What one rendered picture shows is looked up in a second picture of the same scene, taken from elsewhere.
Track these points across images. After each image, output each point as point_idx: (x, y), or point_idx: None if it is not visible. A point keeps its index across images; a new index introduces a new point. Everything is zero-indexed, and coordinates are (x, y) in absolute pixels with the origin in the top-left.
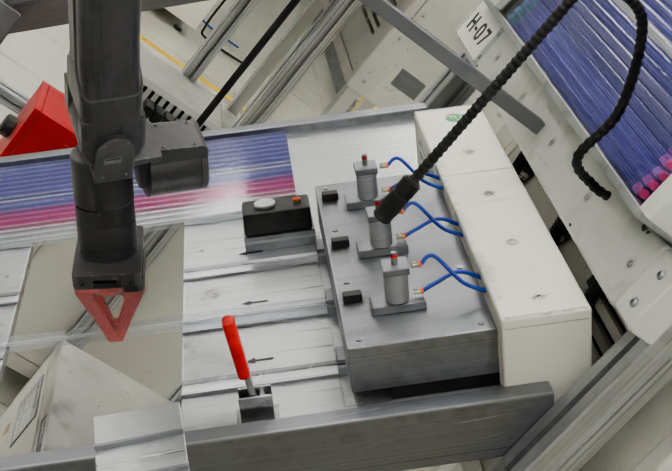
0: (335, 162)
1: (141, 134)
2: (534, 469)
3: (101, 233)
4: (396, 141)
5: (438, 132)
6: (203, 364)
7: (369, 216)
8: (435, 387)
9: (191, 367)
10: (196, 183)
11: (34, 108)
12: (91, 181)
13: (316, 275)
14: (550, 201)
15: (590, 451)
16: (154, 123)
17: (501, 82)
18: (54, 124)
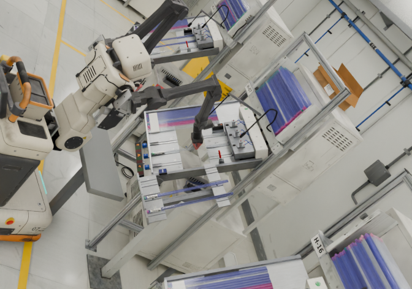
0: (224, 113)
1: (206, 124)
2: (259, 170)
3: (197, 135)
4: (233, 108)
5: (243, 112)
6: (211, 153)
7: (235, 132)
8: (246, 158)
9: (209, 154)
10: (211, 127)
11: None
12: (197, 129)
13: (225, 137)
14: None
15: (267, 167)
16: None
17: (257, 121)
18: None
